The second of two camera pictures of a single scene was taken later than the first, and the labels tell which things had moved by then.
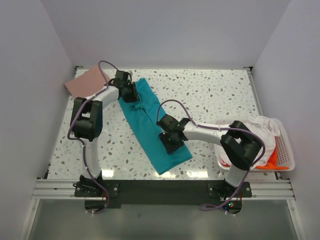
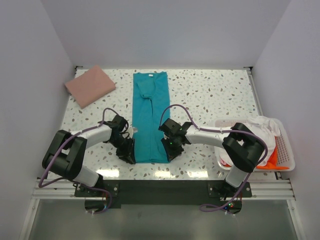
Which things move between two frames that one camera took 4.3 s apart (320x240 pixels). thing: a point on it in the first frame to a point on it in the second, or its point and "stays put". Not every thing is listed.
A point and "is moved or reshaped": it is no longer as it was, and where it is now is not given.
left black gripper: x=134 y=96 to x=127 y=154
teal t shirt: x=144 y=115 is moved or reshaped
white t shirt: x=267 y=128 stays put
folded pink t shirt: x=88 y=83 stays put
